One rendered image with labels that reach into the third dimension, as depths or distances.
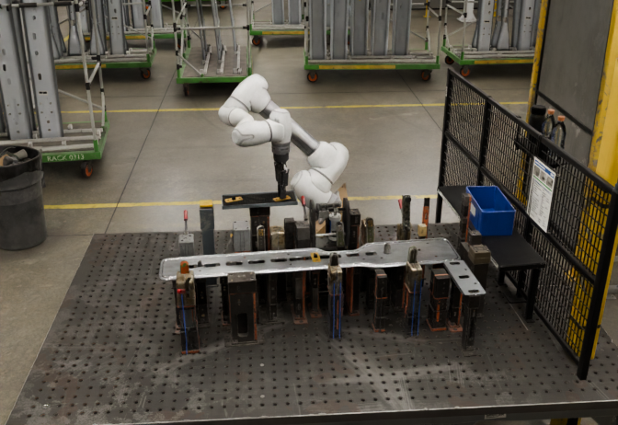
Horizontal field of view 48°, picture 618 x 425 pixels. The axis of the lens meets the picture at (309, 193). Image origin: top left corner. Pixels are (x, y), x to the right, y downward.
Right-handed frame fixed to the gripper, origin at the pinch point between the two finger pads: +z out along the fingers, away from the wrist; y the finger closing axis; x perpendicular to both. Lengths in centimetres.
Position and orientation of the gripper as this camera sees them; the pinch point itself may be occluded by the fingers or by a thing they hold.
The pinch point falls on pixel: (281, 190)
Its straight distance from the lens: 340.5
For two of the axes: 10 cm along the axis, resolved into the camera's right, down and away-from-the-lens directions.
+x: 8.9, -1.8, 4.1
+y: 4.5, 3.6, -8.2
